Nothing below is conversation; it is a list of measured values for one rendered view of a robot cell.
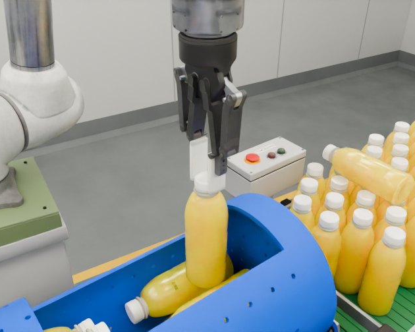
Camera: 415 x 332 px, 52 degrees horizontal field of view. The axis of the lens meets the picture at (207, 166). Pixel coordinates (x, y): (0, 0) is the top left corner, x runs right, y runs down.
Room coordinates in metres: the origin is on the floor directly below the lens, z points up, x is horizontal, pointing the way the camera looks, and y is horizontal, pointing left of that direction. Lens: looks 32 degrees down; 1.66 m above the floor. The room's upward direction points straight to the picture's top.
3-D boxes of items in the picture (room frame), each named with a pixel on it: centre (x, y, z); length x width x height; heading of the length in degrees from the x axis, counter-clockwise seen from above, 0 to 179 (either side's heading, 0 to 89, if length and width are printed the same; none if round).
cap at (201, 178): (0.54, 0.00, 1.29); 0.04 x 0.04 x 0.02
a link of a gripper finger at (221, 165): (0.51, -0.02, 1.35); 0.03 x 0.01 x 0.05; 37
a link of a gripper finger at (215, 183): (0.52, -0.01, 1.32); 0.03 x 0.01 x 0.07; 127
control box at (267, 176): (0.95, -0.15, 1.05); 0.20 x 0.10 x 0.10; 127
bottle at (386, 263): (0.63, -0.37, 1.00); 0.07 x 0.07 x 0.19
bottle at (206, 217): (0.54, 0.00, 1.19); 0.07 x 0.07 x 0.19
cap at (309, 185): (0.81, -0.24, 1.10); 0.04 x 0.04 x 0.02
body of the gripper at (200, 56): (0.54, 0.00, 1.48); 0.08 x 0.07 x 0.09; 37
